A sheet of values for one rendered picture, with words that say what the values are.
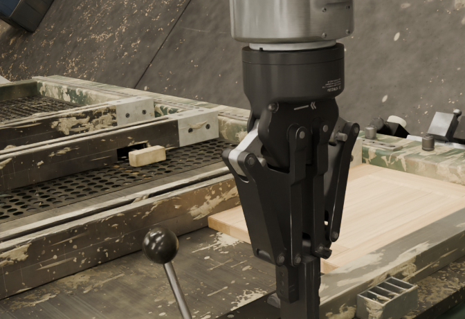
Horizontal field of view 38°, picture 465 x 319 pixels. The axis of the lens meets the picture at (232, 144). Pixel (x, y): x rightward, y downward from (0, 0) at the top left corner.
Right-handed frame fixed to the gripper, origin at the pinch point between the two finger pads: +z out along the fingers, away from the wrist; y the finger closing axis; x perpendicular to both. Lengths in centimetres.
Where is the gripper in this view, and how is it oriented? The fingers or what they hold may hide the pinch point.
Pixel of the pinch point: (299, 295)
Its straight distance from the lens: 55.8
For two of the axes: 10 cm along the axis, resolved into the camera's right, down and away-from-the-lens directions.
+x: -6.5, -1.6, 7.4
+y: 7.6, -2.0, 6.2
